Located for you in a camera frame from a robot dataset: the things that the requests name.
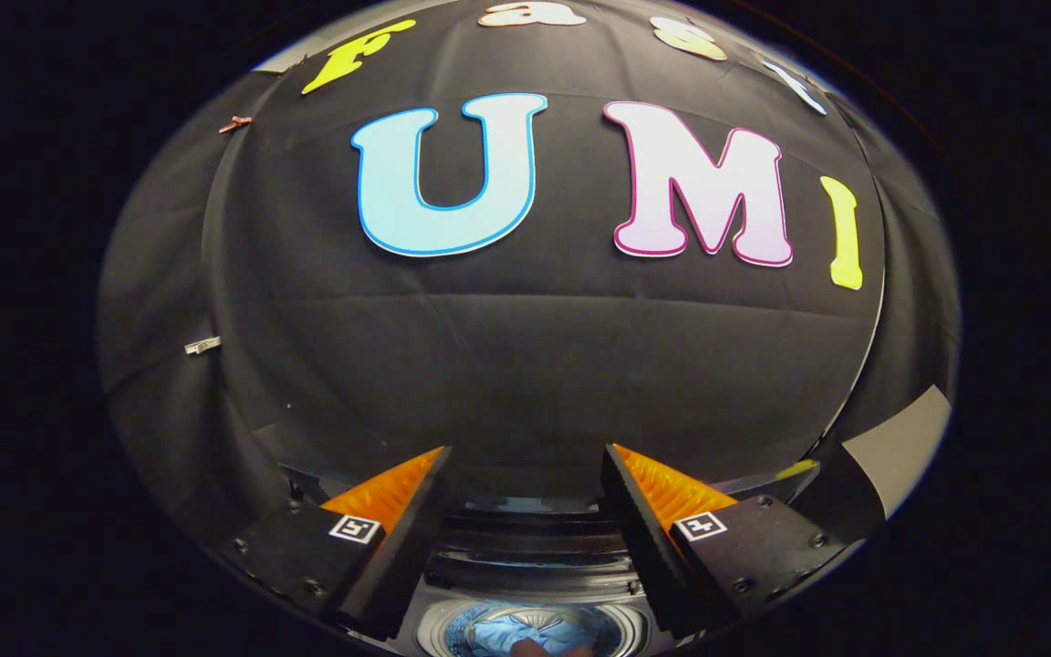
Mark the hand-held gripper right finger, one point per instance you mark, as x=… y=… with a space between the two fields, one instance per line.
x=649 y=547

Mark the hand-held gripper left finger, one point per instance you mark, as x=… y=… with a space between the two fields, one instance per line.
x=407 y=557

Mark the transparent washing machine lid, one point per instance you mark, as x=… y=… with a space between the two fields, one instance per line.
x=535 y=547

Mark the light blue collared shirt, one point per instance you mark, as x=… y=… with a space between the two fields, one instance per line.
x=525 y=634

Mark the white clip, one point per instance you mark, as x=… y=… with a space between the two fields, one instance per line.
x=202 y=345

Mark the red clip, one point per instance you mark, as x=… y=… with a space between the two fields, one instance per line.
x=235 y=123

